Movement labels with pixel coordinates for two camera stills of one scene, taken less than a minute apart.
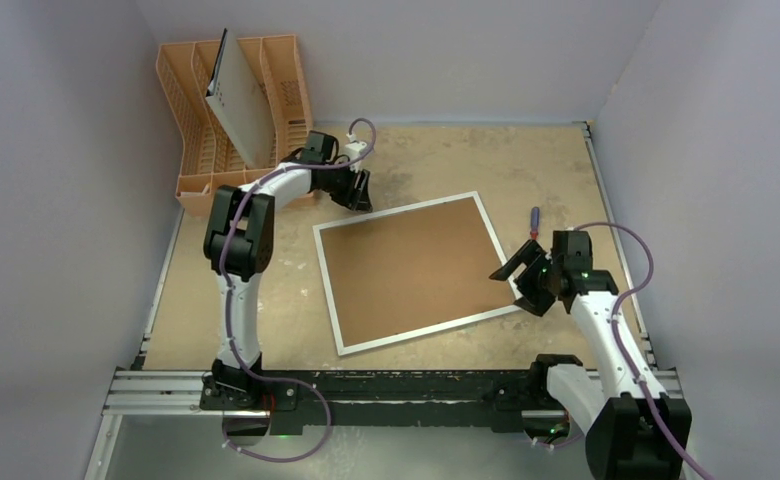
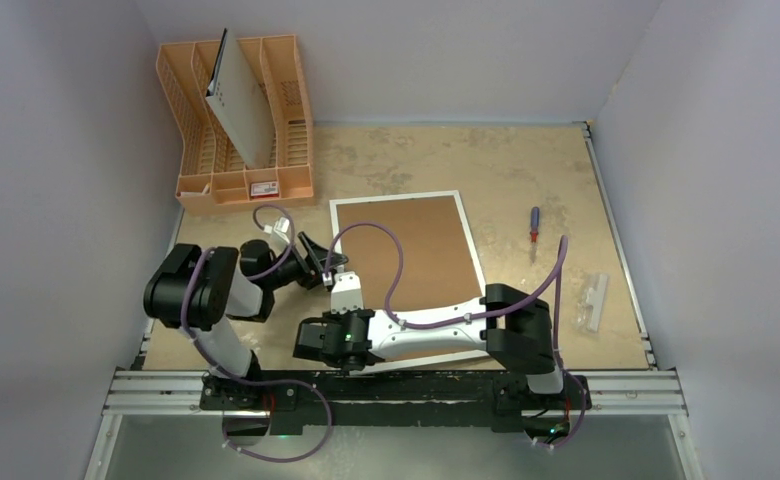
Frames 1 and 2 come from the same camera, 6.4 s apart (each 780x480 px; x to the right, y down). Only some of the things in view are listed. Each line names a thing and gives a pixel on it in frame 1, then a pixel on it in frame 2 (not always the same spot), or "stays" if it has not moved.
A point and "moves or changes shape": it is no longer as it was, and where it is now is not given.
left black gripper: x=362 y=202 → x=322 y=258
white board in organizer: x=242 y=100 stays
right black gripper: x=537 y=281 → x=312 y=340
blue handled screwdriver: x=535 y=222 stays
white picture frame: x=399 y=273 moves or changes shape
